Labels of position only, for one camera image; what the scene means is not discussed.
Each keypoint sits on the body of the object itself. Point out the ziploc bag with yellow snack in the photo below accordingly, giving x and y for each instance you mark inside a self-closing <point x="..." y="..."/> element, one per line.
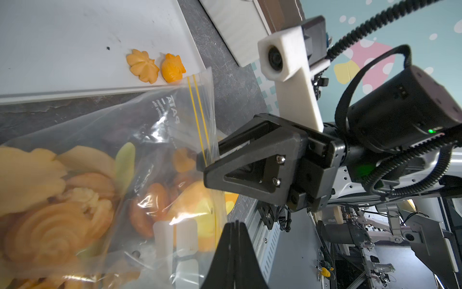
<point x="230" y="201"/>

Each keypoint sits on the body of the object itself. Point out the white plastic tray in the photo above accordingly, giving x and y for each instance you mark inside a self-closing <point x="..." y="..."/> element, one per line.
<point x="69" y="49"/>

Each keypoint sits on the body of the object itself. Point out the clear ziploc bag of cookies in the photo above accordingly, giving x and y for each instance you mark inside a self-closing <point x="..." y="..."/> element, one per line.
<point x="115" y="199"/>

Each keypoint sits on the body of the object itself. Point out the flower shaped cookie on tray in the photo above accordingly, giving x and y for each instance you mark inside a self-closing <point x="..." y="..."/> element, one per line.
<point x="142" y="66"/>

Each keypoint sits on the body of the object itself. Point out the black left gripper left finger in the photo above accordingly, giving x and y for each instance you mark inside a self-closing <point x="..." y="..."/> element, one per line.
<point x="221" y="274"/>

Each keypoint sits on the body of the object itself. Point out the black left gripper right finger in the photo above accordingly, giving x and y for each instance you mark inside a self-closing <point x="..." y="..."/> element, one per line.
<point x="248" y="274"/>

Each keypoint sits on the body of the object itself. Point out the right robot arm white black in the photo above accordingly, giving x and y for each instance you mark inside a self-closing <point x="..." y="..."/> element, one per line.
<point x="394" y="126"/>

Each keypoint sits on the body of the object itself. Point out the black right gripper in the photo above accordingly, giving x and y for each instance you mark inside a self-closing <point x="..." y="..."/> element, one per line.
<point x="259" y="161"/>

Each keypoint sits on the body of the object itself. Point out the orange fish shaped cookie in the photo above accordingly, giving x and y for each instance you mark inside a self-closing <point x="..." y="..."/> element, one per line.
<point x="172" y="68"/>

